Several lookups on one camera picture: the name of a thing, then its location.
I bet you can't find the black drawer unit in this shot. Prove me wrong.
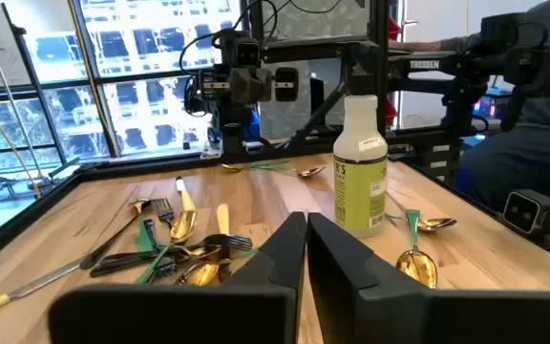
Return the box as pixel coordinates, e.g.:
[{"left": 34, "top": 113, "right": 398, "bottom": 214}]
[{"left": 415, "top": 136, "right": 465, "bottom": 185}]

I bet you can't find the white spray bottle yellow label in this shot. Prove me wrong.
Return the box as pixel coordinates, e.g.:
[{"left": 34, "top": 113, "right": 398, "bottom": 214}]
[{"left": 332, "top": 41, "right": 390, "bottom": 239}]

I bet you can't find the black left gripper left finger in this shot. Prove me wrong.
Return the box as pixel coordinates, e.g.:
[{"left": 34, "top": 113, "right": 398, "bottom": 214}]
[{"left": 48, "top": 211, "right": 307, "bottom": 344}]

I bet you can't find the gold spoon green handle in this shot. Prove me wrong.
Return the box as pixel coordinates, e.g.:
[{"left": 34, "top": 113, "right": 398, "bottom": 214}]
[
  {"left": 221, "top": 160, "right": 291, "bottom": 174},
  {"left": 250, "top": 161, "right": 327, "bottom": 180},
  {"left": 395, "top": 208, "right": 439, "bottom": 290},
  {"left": 384, "top": 212, "right": 458, "bottom": 234}
]

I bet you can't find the yellow hanging cord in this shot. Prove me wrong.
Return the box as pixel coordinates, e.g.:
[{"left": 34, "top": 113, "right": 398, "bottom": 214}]
[{"left": 0, "top": 59, "right": 42, "bottom": 198}]

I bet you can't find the knife with cream handle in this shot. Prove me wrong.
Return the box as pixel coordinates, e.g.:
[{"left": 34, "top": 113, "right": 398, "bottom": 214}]
[
  {"left": 215, "top": 203, "right": 231, "bottom": 236},
  {"left": 175, "top": 176, "right": 198, "bottom": 215},
  {"left": 0, "top": 256, "right": 90, "bottom": 324}
]

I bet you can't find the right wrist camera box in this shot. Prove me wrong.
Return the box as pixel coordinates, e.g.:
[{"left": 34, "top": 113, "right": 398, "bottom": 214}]
[{"left": 235, "top": 38, "right": 261, "bottom": 67}]

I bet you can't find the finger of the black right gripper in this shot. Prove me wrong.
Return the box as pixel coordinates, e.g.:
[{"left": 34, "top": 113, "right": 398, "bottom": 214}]
[
  {"left": 250, "top": 67, "right": 273, "bottom": 104},
  {"left": 229, "top": 67, "right": 252, "bottom": 104}
]

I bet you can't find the blue plastic bin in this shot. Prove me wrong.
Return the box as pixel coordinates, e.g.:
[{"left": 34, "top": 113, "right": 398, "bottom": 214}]
[{"left": 243, "top": 109, "right": 263, "bottom": 143}]

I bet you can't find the black table-level camera box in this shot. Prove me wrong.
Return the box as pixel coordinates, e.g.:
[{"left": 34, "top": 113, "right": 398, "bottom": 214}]
[{"left": 502, "top": 188, "right": 550, "bottom": 236}]

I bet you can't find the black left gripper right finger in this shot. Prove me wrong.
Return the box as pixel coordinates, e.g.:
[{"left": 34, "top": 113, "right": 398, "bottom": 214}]
[{"left": 307, "top": 212, "right": 550, "bottom": 344}]

